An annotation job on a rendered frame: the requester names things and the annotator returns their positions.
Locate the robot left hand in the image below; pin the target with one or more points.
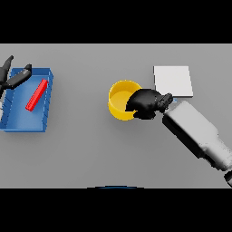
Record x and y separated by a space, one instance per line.
15 79

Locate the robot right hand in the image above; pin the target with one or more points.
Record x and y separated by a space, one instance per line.
145 102

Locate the yellow bowl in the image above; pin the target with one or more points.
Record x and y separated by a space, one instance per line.
119 101

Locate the red beaker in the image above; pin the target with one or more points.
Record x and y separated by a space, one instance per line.
36 94

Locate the pale square scale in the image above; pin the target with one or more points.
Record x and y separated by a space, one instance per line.
173 81

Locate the blue tray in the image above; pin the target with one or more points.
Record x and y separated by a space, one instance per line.
24 111

